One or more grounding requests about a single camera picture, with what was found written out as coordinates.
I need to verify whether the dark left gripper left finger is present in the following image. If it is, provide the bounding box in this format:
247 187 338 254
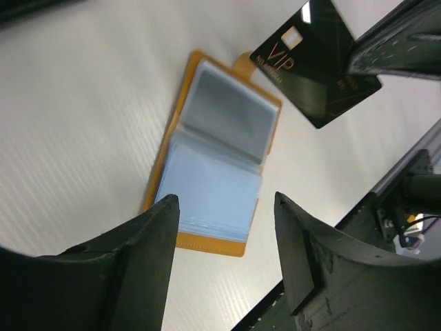
1 194 180 330

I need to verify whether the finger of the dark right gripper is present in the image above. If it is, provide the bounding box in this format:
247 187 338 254
347 0 440 81

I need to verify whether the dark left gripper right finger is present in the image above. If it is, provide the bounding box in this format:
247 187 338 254
274 192 440 330

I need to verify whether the black VIP credit card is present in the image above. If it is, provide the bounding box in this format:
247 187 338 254
249 1 382 128

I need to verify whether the yellow leather card holder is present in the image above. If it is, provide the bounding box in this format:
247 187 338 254
144 50 283 257

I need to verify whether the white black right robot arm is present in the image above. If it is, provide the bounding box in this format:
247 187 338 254
336 1 440 252

